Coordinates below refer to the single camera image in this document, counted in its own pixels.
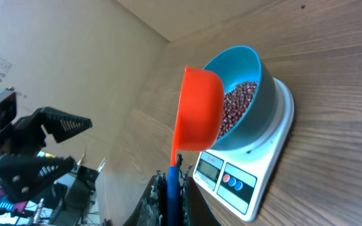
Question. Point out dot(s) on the red measuring scoop blue handle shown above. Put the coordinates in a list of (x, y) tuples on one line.
[(197, 126)]

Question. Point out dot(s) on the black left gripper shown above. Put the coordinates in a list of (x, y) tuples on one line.
[(22, 177)]

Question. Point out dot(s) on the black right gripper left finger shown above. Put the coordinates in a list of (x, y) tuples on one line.
[(151, 208)]

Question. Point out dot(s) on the red beans in bowl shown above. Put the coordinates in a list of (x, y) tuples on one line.
[(236, 103)]

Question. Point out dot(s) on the white kitchen scale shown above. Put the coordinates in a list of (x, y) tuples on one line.
[(238, 179)]

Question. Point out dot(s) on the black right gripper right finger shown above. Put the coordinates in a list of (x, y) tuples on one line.
[(192, 207)]

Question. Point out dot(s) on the blue bowl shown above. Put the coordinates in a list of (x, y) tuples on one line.
[(235, 66)]

